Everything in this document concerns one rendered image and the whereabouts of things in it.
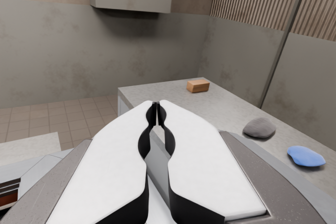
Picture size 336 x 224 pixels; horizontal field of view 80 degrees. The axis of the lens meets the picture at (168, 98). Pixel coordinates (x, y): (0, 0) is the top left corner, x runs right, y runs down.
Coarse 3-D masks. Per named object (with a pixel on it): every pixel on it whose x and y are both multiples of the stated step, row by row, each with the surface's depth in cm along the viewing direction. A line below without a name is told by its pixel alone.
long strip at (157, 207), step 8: (152, 184) 78; (152, 192) 74; (152, 200) 72; (160, 200) 72; (152, 208) 69; (160, 208) 69; (168, 208) 70; (152, 216) 66; (160, 216) 67; (168, 216) 67
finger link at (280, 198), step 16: (240, 144) 8; (240, 160) 8; (256, 160) 8; (256, 176) 7; (272, 176) 7; (256, 192) 6; (272, 192) 6; (288, 192) 6; (272, 208) 6; (288, 208) 6; (304, 208) 6
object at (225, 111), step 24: (120, 96) 107; (144, 96) 103; (168, 96) 106; (192, 96) 109; (216, 96) 113; (216, 120) 90; (240, 120) 92; (264, 144) 78; (288, 144) 80; (312, 144) 82; (312, 168) 69
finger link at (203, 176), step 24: (168, 120) 10; (192, 120) 10; (168, 144) 10; (192, 144) 8; (216, 144) 8; (168, 168) 7; (192, 168) 7; (216, 168) 7; (240, 168) 7; (168, 192) 8; (192, 192) 6; (216, 192) 6; (240, 192) 6; (192, 216) 6; (216, 216) 6; (240, 216) 6
